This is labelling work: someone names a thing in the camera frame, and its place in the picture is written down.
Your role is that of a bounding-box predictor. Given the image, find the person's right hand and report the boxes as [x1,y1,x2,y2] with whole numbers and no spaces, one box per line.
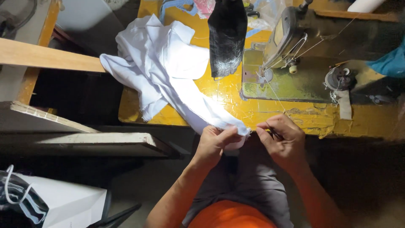
[256,114,306,170]

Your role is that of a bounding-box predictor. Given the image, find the person's left hand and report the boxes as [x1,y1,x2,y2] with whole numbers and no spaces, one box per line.
[196,125,243,163]

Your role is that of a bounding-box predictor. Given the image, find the small thread snips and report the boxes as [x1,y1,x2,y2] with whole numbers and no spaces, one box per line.
[265,121,285,142]

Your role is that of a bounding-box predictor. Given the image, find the white fabric garment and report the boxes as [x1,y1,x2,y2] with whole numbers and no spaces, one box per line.
[99,14,251,151]

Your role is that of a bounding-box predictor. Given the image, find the person's grey trousers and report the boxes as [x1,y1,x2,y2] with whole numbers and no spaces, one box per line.
[182,139,296,228]

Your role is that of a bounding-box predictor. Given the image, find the white sewing thread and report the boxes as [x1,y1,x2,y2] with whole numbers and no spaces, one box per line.
[255,13,361,118]

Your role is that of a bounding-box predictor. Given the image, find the person's orange shirt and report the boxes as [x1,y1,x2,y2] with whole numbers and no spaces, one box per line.
[187,200,278,228]

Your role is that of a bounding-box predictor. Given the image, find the bobbin winder with thread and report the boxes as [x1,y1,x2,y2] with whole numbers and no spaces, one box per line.
[323,66,355,105]

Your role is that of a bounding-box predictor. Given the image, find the old metal sewing machine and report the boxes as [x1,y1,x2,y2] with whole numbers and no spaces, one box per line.
[240,0,405,105]

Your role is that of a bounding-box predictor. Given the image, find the black lamp shade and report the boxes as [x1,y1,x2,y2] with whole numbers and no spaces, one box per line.
[208,0,248,80]

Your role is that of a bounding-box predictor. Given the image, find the grey board with pale edge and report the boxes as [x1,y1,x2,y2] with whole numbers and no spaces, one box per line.
[0,132,181,159]

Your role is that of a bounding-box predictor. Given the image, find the clear plastic bag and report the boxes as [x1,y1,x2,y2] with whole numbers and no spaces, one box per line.
[244,0,293,32]

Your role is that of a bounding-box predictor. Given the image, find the blue plastic bag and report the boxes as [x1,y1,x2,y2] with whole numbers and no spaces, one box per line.
[366,38,405,79]

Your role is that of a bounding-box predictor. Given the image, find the pink cloth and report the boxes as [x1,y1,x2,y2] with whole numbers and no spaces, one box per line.
[193,0,216,19]

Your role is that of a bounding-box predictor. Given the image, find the black scissors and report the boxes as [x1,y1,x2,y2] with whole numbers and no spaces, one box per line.
[245,3,261,19]

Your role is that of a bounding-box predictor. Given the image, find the blue fabric strip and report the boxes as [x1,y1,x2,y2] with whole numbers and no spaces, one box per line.
[159,0,198,23]

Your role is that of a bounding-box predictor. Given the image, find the white thread cone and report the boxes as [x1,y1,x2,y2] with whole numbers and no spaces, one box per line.
[347,0,387,13]

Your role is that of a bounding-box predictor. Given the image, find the white paper shopping bag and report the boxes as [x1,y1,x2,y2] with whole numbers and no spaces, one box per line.
[0,165,108,228]

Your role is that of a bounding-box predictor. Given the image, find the white cardboard sheet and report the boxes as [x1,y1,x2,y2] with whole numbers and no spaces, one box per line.
[0,101,101,134]

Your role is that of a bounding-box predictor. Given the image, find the wooden plank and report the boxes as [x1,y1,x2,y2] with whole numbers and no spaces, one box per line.
[0,37,106,73]

